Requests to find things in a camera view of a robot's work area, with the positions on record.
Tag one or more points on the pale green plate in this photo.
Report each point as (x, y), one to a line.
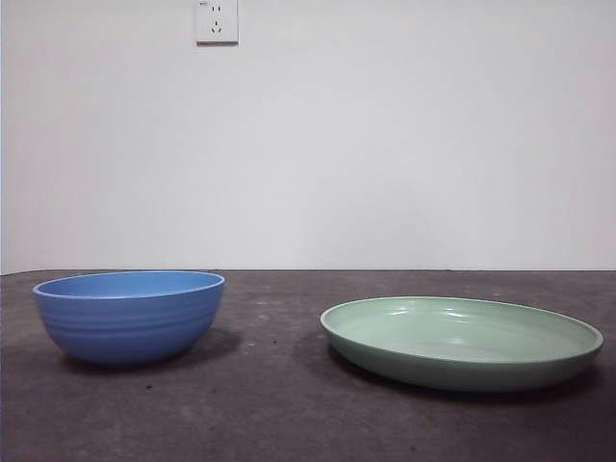
(457, 339)

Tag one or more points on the blue ribbed bowl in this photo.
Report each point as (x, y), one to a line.
(130, 332)

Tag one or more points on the white wall socket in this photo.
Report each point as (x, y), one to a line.
(216, 26)

